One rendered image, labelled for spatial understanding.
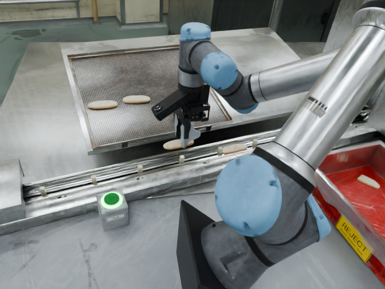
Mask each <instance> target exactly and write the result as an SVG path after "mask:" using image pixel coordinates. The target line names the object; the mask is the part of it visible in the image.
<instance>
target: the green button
mask: <svg viewBox="0 0 385 289"><path fill-rule="evenodd" d="M119 201H120V197H119V195H118V194H117V193H108V194H106V195H105V197H104V203H105V204H106V205H110V206H111V205H116V204H117V203H118V202H119Z"/></svg>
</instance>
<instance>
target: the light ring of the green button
mask: <svg viewBox="0 0 385 289"><path fill-rule="evenodd" d="M109 193H117V192H109ZM107 194H108V193H107ZM117 194H118V195H119V197H120V201H119V202H118V203H117V204H116V205H111V206H110V205H106V204H105V203H104V197H105V195H106V194H105V195H103V197H102V198H101V204H102V206H103V207H105V208H108V209H113V208H117V207H118V206H119V205H121V203H122V201H123V198H122V196H121V195H120V194H119V193H117Z"/></svg>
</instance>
